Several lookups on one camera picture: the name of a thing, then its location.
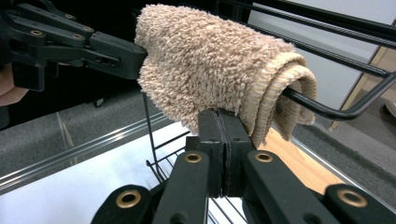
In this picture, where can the beige towel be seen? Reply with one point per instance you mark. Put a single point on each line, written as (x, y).
(202, 62)

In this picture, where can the white cabinet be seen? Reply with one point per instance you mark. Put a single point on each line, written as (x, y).
(330, 77)

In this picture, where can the aluminium floor rail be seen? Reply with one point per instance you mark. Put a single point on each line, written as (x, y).
(77, 149)

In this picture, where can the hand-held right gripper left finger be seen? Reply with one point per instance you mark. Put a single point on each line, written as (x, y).
(211, 149)

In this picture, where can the light wooden table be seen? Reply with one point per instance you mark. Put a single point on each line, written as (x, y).
(299, 161)

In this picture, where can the light wooden desk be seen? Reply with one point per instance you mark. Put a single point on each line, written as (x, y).
(386, 62)

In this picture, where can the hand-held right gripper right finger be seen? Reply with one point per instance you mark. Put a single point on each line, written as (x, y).
(236, 146)

